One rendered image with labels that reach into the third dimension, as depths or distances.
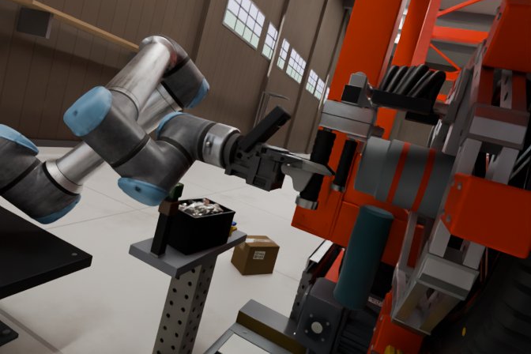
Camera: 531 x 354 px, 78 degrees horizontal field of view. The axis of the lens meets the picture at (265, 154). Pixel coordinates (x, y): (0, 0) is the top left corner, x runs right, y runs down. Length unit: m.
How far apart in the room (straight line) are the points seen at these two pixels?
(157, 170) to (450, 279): 0.50
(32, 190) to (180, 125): 0.66
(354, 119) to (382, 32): 0.73
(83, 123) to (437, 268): 0.58
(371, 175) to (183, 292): 0.76
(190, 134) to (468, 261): 0.52
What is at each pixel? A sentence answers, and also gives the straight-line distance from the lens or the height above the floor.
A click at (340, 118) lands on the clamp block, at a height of 0.92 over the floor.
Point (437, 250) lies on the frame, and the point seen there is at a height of 0.78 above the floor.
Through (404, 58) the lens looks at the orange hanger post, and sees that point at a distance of 3.26.
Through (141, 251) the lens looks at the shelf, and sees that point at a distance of 1.00.
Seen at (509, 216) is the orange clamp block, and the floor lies 0.85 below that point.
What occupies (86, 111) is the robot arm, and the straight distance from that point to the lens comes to 0.61.
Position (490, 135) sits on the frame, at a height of 0.94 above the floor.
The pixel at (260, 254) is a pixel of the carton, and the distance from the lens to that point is 1.99.
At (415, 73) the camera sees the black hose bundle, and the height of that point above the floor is 1.02.
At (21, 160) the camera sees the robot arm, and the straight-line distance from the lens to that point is 1.25.
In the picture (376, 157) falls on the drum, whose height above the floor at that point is 0.87.
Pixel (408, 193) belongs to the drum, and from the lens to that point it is 0.71.
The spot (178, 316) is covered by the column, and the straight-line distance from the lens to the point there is 1.25.
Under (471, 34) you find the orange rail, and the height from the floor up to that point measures 3.33.
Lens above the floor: 0.88
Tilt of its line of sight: 6 degrees down
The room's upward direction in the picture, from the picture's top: 15 degrees clockwise
